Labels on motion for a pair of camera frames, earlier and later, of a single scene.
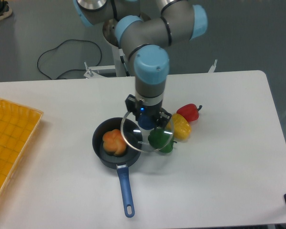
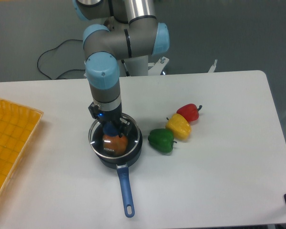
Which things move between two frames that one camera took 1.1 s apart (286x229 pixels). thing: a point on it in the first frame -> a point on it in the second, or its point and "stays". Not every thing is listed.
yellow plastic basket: [12, 125] stays
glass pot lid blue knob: [147, 134] -> [104, 140]
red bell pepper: [190, 111] stays
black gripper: [138, 108] -> [114, 116]
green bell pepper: [161, 140] stays
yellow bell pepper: [180, 127] stays
